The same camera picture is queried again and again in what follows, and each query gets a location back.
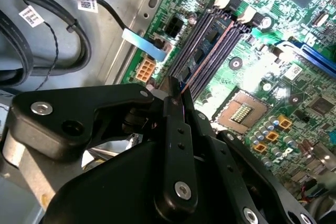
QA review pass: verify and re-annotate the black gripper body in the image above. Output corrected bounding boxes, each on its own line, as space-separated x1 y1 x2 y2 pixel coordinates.
41 140 236 224

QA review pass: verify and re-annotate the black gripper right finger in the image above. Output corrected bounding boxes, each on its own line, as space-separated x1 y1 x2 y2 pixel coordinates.
182 87 316 224

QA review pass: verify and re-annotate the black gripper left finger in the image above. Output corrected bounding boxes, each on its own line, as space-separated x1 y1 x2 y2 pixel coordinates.
5 76 199 219

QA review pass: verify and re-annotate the blue RAM stick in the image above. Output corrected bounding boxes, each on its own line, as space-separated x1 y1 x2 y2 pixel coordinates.
179 18 235 90

